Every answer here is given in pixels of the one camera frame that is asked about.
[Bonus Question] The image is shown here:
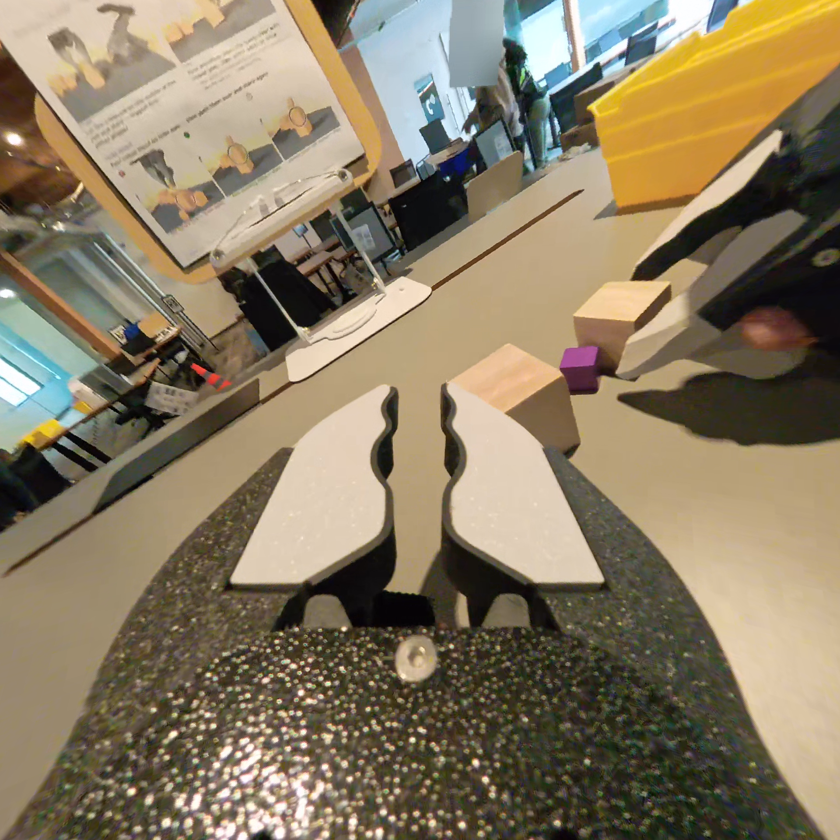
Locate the black case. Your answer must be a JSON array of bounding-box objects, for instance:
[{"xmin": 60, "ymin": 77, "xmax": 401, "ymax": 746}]
[{"xmin": 394, "ymin": 172, "xmax": 470, "ymax": 252}]

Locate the black table panel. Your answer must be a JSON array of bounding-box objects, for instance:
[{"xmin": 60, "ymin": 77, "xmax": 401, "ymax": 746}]
[{"xmin": 94, "ymin": 377, "xmax": 261, "ymax": 514}]

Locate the framed sign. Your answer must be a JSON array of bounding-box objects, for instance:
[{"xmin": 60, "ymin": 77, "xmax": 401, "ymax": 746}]
[{"xmin": 331, "ymin": 202, "xmax": 398, "ymax": 263}]

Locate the arrow wall sign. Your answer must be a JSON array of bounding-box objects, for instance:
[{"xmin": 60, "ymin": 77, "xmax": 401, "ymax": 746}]
[{"xmin": 413, "ymin": 73, "xmax": 455, "ymax": 123}]

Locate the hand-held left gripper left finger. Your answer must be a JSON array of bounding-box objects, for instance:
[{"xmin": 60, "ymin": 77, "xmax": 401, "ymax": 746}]
[{"xmin": 228, "ymin": 385, "xmax": 400, "ymax": 613}]

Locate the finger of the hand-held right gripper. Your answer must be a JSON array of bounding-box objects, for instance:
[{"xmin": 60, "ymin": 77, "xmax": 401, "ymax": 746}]
[
  {"xmin": 630, "ymin": 129, "xmax": 809, "ymax": 283},
  {"xmin": 616, "ymin": 210, "xmax": 809, "ymax": 383}
]

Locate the wooden instruction board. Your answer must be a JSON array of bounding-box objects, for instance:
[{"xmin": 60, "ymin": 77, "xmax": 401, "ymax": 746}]
[{"xmin": 0, "ymin": 0, "xmax": 383, "ymax": 286}]

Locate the black cloth cover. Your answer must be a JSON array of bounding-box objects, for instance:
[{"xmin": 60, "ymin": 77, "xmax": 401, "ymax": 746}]
[{"xmin": 218, "ymin": 248, "xmax": 337, "ymax": 353}]

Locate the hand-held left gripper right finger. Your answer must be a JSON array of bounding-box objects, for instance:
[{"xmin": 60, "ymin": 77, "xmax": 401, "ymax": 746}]
[{"xmin": 440, "ymin": 381, "xmax": 606, "ymax": 616}]

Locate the plywood panel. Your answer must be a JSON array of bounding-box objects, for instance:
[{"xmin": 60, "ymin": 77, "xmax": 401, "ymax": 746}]
[{"xmin": 466, "ymin": 151, "xmax": 525, "ymax": 222}]

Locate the medium wooden cube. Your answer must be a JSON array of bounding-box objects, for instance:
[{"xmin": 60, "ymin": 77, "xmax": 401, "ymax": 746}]
[{"xmin": 573, "ymin": 281, "xmax": 672, "ymax": 375}]

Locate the large wooden cube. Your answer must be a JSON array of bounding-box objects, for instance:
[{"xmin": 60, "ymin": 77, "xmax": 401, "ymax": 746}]
[{"xmin": 449, "ymin": 343, "xmax": 581, "ymax": 458}]

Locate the printed paper sheet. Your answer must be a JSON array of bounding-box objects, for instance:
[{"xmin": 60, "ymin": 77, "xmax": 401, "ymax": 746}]
[{"xmin": 146, "ymin": 382, "xmax": 198, "ymax": 416}]

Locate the purple cube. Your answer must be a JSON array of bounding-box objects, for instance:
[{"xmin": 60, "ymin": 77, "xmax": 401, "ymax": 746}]
[{"xmin": 560, "ymin": 346, "xmax": 601, "ymax": 395}]

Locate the large yellow bin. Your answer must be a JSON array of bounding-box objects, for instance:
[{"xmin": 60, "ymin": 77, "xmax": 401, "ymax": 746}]
[{"xmin": 587, "ymin": 0, "xmax": 840, "ymax": 212}]

